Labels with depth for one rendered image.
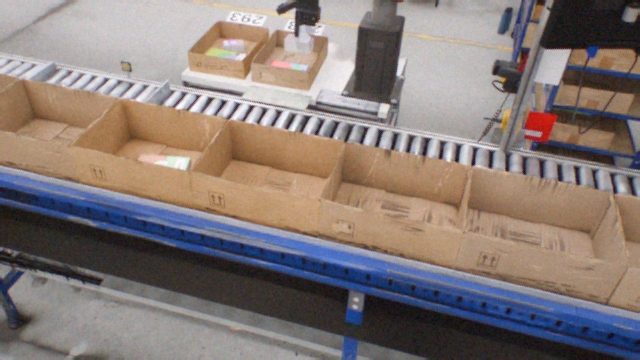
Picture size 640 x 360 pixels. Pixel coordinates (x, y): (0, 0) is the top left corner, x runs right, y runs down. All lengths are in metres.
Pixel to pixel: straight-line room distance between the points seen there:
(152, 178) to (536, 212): 1.16
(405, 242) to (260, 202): 0.42
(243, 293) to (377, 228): 0.54
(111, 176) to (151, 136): 0.29
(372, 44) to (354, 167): 0.80
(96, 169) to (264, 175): 0.52
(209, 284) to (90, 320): 0.92
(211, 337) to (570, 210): 1.53
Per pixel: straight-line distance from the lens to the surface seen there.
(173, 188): 1.67
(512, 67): 2.19
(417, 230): 1.48
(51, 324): 2.70
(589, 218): 1.81
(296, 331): 2.13
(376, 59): 2.43
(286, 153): 1.79
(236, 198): 1.58
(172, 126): 1.92
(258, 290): 1.81
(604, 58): 2.69
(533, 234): 1.77
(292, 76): 2.52
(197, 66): 2.69
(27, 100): 2.23
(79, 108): 2.11
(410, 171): 1.72
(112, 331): 2.59
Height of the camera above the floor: 2.04
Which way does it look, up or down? 40 degrees down
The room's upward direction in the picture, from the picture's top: 3 degrees clockwise
